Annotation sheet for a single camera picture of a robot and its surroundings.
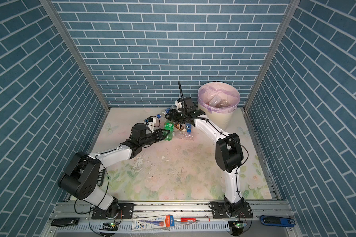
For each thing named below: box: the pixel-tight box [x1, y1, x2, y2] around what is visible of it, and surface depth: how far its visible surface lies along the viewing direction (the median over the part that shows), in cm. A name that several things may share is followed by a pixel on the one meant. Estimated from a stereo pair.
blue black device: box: [259, 215, 296, 228], surface depth 69 cm
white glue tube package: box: [131, 215, 176, 232], surface depth 71 cm
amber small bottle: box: [174, 122, 187, 132], surface depth 107 cm
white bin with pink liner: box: [197, 81, 241, 131], surface depth 98 cm
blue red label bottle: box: [185, 122, 193, 135], surface depth 107 cm
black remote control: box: [50, 218, 80, 227], surface depth 70 cm
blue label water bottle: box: [162, 107, 171, 116], surface depth 114 cm
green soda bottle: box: [163, 119, 175, 142], surface depth 88 cm
